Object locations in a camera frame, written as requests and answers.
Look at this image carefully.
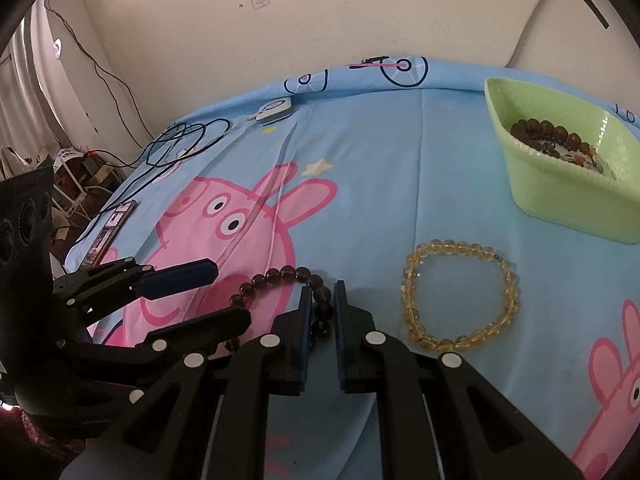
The yellow crystal bead bracelet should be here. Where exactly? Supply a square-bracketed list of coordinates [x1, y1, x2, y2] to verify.
[400, 241, 522, 353]

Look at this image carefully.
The green plastic bowl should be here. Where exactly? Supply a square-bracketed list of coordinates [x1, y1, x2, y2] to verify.
[483, 77, 640, 245]

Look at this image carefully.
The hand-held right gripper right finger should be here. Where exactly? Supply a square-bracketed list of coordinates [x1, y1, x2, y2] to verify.
[334, 280, 586, 480]

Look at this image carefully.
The cluttered white metal rack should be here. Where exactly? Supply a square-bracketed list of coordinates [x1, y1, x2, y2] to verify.
[0, 145, 126, 241]

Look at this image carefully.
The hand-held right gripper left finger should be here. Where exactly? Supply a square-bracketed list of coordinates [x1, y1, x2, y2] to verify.
[60, 280, 315, 480]

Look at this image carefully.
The black wall cable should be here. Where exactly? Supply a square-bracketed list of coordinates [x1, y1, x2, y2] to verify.
[44, 0, 157, 167]

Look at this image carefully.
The dark purple bead bracelet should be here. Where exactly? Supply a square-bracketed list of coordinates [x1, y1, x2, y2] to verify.
[224, 265, 335, 351]

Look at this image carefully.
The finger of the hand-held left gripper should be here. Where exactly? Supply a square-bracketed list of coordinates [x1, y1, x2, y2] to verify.
[56, 307, 252, 390]
[52, 257, 219, 321]

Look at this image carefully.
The colourful mixed bead bracelet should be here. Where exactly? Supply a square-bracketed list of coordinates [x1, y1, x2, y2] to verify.
[542, 141, 618, 179]

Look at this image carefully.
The white square device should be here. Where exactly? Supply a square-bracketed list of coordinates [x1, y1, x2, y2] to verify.
[255, 98, 293, 123]

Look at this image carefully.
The blue cartoon pig blanket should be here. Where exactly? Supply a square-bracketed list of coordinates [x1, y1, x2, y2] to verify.
[60, 55, 640, 480]

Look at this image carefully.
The smartphone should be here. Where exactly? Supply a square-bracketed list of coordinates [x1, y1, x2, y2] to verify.
[80, 200, 138, 268]

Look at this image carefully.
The brown wooden bead bracelet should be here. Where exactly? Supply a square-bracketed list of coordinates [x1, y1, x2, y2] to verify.
[510, 118, 596, 157]

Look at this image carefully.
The white curtain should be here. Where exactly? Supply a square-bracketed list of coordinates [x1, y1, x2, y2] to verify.
[0, 0, 96, 181]

